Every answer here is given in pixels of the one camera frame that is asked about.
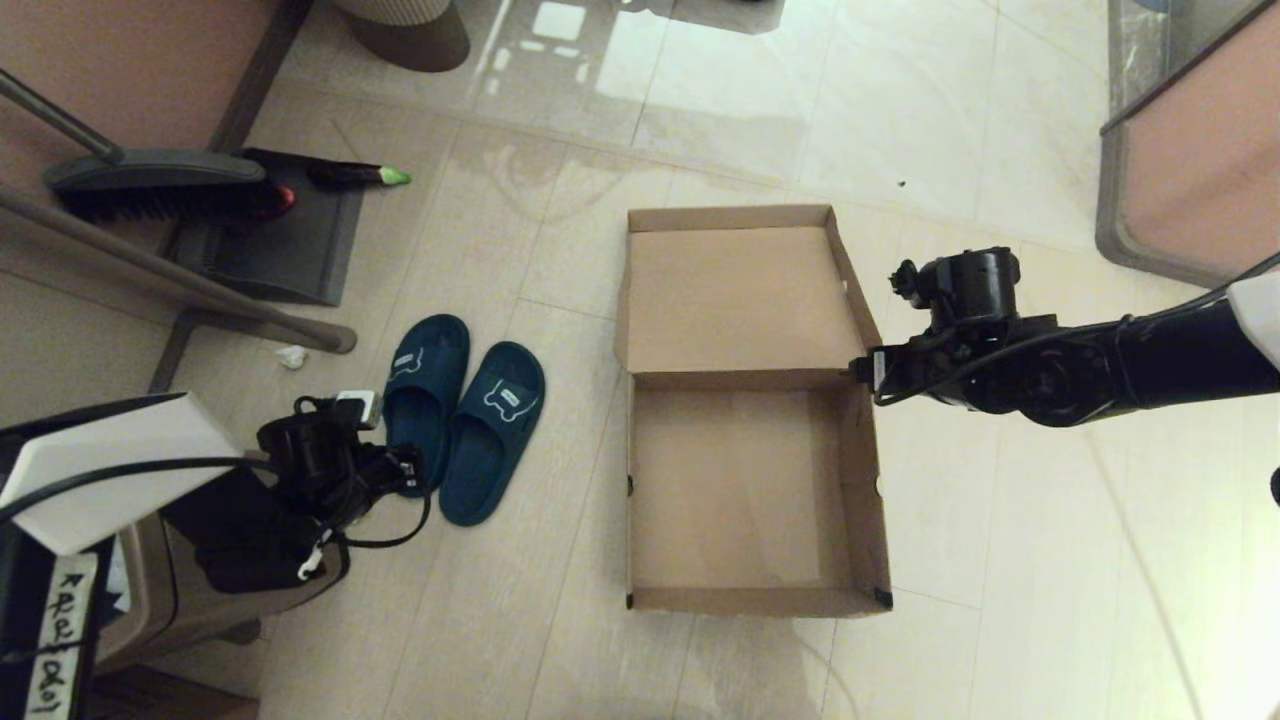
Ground navy blue slipper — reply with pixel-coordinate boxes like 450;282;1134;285
438;341;547;528
384;314;471;499

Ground brown cardboard shoe box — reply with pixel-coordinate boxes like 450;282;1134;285
614;204;894;618

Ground brown plastic trash bin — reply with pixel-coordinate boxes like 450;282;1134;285
90;500;353;673

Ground dark grey dustpan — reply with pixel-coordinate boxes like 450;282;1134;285
165;148;366;306

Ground grey metal furniture leg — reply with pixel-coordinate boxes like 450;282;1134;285
0;180;358;396

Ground black stick green tip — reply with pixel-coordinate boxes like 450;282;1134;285
306;162;412;189

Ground grey broom black bristles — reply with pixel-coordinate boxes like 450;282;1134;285
0;67;298;223

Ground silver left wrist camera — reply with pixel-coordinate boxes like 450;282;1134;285
335;390;384;431

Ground pink panel grey frame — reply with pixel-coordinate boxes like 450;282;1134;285
1095;0;1280;291

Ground pink panel dark frame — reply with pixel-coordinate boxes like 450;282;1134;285
0;0;321;251

